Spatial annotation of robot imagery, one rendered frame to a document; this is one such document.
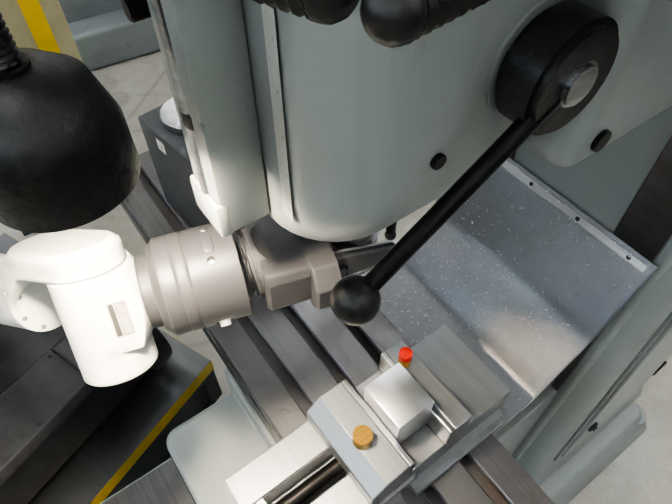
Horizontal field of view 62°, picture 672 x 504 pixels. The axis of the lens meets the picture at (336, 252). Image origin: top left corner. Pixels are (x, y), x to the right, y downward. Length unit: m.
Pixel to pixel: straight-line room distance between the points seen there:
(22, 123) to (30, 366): 1.13
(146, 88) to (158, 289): 2.56
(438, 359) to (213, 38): 0.55
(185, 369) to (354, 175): 1.15
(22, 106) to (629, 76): 0.35
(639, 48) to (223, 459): 0.73
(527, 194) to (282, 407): 0.46
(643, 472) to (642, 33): 1.62
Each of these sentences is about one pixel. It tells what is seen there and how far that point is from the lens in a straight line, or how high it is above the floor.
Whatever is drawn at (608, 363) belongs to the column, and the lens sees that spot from 1.01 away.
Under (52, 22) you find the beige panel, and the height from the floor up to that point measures 0.66.
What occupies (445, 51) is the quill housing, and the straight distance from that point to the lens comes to 0.29.
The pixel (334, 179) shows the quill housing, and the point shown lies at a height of 1.41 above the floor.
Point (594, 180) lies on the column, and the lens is 0.81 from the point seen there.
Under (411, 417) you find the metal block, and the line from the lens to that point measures 0.63.
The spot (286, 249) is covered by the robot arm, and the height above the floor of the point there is 1.26.
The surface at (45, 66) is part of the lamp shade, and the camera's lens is 0.27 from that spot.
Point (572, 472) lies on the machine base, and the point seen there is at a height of 0.20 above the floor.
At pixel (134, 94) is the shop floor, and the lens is 2.97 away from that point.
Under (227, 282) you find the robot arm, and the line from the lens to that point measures 0.47.
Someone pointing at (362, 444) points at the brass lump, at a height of 1.04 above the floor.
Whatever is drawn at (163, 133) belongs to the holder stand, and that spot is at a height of 1.10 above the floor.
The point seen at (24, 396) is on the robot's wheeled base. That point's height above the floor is 0.59.
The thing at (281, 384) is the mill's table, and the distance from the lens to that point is 0.80.
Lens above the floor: 1.64
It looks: 51 degrees down
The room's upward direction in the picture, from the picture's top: straight up
